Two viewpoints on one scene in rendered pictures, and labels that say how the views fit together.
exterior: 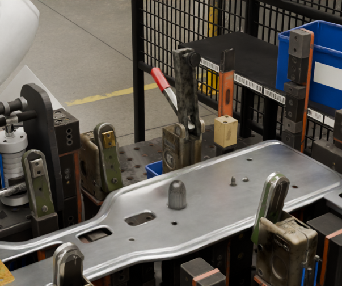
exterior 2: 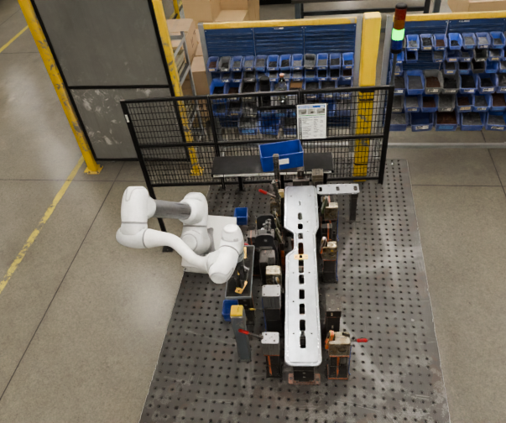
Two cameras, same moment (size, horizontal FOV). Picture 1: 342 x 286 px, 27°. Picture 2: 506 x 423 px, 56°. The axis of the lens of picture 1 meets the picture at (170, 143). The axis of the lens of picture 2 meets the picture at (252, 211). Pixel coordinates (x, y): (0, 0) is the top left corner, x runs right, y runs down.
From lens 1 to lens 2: 239 cm
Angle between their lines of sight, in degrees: 42
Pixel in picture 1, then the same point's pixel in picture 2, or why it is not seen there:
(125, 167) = not seen: hidden behind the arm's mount
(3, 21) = (204, 205)
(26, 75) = not seen: hidden behind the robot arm
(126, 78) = (45, 190)
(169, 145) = (274, 206)
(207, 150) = (224, 200)
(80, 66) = (9, 201)
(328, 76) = (282, 161)
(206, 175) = (291, 206)
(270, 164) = (296, 194)
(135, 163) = not seen: hidden behind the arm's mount
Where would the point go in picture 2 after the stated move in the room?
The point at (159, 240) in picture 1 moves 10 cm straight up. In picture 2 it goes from (311, 227) to (311, 216)
